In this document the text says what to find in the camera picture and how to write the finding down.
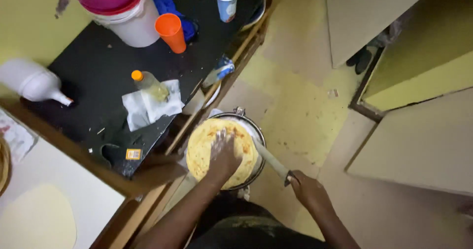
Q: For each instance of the white plastic jug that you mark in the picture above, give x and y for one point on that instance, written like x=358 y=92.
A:
x=31 y=81

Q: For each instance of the blue cloth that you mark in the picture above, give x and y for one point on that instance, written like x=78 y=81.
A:
x=173 y=10

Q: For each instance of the person's right hand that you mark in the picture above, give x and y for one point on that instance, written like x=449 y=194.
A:
x=307 y=190

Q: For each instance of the raw rolled dough disc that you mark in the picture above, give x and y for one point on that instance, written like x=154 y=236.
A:
x=37 y=219

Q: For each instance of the black shoes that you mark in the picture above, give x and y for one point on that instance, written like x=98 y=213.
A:
x=360 y=58

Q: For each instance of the person's left hand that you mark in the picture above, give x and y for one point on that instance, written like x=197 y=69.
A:
x=223 y=159

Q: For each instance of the printed paper sheet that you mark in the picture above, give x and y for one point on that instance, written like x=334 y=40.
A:
x=14 y=134

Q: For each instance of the white plastic bucket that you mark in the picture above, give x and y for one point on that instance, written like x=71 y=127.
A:
x=133 y=23

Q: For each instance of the round metal frying pan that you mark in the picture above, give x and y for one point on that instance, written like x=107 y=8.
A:
x=255 y=138

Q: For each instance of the white door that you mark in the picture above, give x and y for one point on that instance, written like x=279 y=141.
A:
x=369 y=16

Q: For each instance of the person's left fingers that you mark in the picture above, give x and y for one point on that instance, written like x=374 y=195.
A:
x=223 y=140

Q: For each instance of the orange plastic cup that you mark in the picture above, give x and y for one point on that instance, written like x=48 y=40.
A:
x=171 y=32

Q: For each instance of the person's dark clothing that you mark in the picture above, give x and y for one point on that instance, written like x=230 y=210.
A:
x=244 y=227

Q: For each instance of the blue and white plastic packet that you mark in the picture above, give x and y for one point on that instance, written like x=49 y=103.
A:
x=221 y=71

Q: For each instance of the small yellow matchbox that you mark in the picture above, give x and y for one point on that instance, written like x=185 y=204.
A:
x=133 y=154

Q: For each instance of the round yellow flatbread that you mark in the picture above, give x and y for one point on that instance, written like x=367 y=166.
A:
x=221 y=153

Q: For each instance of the woven round tray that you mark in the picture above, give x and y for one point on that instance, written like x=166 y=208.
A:
x=3 y=164

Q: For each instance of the oil bottle with orange cap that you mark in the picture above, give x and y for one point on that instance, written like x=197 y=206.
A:
x=150 y=86

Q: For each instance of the white and blue cup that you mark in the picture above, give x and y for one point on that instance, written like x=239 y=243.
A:
x=226 y=1

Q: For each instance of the white crumpled paper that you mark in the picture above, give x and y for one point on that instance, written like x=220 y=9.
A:
x=153 y=106

